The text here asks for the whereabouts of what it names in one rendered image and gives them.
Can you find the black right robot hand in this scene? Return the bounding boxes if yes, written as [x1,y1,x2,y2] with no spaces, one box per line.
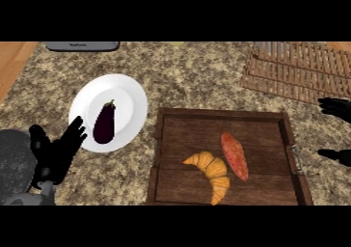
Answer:
[317,97,351,168]

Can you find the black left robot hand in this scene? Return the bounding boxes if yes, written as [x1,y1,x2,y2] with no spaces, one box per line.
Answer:
[27,115,89,190]

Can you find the brown slatted tiered shelf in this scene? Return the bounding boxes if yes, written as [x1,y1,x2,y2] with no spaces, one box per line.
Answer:
[240,41,351,106]

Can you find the brown wooden tray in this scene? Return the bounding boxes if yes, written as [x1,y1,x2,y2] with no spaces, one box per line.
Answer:
[144,107,315,206]

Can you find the orange-red sweet potato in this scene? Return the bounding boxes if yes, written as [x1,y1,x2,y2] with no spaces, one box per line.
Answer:
[218,131,252,182]

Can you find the dark purple eggplant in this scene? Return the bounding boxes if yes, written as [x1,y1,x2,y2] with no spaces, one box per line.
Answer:
[92,98,117,145]

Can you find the white oval plate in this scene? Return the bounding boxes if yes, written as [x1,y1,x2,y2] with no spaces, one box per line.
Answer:
[68,73,150,153]

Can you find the golden croissant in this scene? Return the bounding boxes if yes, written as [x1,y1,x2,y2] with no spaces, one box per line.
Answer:
[181,151,231,206]

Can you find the dark grey appliance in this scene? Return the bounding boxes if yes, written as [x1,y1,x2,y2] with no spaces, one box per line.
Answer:
[43,41,122,53]

